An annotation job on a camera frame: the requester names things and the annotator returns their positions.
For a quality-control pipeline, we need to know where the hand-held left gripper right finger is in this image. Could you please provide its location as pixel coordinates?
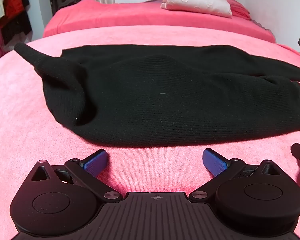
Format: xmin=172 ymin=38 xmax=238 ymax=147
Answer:
xmin=189 ymin=148 xmax=284 ymax=202

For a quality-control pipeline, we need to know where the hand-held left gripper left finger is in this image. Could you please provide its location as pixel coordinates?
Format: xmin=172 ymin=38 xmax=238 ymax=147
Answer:
xmin=30 ymin=149 xmax=122 ymax=202

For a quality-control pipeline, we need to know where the pink fleece blanket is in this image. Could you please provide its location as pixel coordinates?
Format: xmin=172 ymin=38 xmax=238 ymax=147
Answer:
xmin=0 ymin=25 xmax=300 ymax=240

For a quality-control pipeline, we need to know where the coral bed cover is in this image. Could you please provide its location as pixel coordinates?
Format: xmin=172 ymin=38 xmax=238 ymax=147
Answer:
xmin=42 ymin=0 xmax=277 ymax=43

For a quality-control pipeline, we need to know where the folded coral cloth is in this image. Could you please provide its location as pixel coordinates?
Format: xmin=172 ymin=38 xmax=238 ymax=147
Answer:
xmin=225 ymin=0 xmax=253 ymax=20

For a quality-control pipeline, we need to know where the pale satin pillow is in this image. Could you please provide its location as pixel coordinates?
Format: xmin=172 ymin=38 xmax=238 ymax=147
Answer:
xmin=160 ymin=0 xmax=233 ymax=18

